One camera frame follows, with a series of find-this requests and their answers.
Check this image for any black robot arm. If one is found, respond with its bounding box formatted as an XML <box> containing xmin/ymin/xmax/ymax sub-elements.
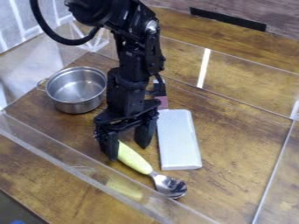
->
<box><xmin>65</xmin><ymin>0</ymin><xmax>164</xmax><ymax>160</ymax></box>

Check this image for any toy cleaver knife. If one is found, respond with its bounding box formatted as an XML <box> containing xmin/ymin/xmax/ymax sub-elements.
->
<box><xmin>150</xmin><ymin>78</ymin><xmax>202</xmax><ymax>172</ymax></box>

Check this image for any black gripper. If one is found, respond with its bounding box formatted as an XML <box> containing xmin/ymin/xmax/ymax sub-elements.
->
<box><xmin>91</xmin><ymin>99</ymin><xmax>162</xmax><ymax>162</ymax></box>

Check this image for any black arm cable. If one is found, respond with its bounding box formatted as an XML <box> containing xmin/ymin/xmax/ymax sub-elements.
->
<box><xmin>29</xmin><ymin>0</ymin><xmax>102</xmax><ymax>46</ymax></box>

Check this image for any clear acrylic table barrier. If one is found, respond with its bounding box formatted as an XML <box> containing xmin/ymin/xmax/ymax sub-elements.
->
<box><xmin>0</xmin><ymin>20</ymin><xmax>299</xmax><ymax>224</ymax></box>

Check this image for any spoon with yellow handle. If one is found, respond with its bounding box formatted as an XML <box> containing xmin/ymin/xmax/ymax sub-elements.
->
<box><xmin>117</xmin><ymin>142</ymin><xmax>186</xmax><ymax>200</ymax></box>

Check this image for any small steel pot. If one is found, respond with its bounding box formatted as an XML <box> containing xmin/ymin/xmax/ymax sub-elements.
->
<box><xmin>35</xmin><ymin>66</ymin><xmax>108</xmax><ymax>114</ymax></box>

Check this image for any black wall strip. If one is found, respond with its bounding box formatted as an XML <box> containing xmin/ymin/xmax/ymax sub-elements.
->
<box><xmin>189</xmin><ymin>7</ymin><xmax>266</xmax><ymax>32</ymax></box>

